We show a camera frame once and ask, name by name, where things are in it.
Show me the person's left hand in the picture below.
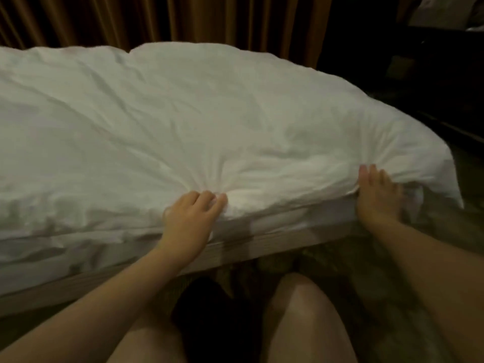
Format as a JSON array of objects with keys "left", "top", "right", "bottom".
[{"left": 157, "top": 190, "right": 228, "bottom": 265}]

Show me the white bed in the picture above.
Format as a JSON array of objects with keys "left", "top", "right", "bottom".
[{"left": 0, "top": 185, "right": 426, "bottom": 316}]

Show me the person's right leg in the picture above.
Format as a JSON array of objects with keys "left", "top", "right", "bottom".
[{"left": 261, "top": 272, "right": 358, "bottom": 363}]

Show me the brown curtain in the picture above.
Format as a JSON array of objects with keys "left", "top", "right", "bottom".
[{"left": 0, "top": 0, "right": 334, "bottom": 70}]

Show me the person's left leg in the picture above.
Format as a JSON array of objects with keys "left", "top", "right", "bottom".
[{"left": 106, "top": 298, "right": 187, "bottom": 363}]

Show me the person's right forearm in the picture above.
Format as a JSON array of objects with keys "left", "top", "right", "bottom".
[{"left": 374, "top": 219, "right": 484, "bottom": 363}]

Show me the person's right hand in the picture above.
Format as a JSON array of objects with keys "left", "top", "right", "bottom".
[{"left": 355, "top": 164, "right": 405, "bottom": 233}]

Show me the white duvet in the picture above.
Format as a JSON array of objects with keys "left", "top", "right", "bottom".
[{"left": 0, "top": 41, "right": 464, "bottom": 247}]

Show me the person's leg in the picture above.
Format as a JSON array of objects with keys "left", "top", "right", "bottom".
[
  {"left": 261, "top": 272, "right": 358, "bottom": 363},
  {"left": 106, "top": 298, "right": 187, "bottom": 363}
]

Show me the person's left forearm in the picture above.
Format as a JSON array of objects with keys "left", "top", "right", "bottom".
[{"left": 0, "top": 249, "right": 186, "bottom": 363}]

